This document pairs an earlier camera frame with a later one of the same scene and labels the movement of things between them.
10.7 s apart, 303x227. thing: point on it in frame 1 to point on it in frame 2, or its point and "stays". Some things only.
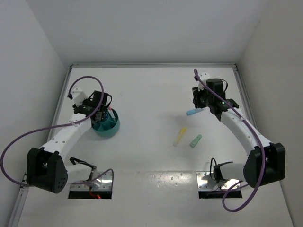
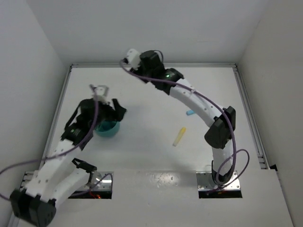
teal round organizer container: x=108 y=126 stays
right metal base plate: x=205 y=181 stays
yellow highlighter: x=180 y=136 stays
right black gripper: x=196 y=94 to x=139 y=70
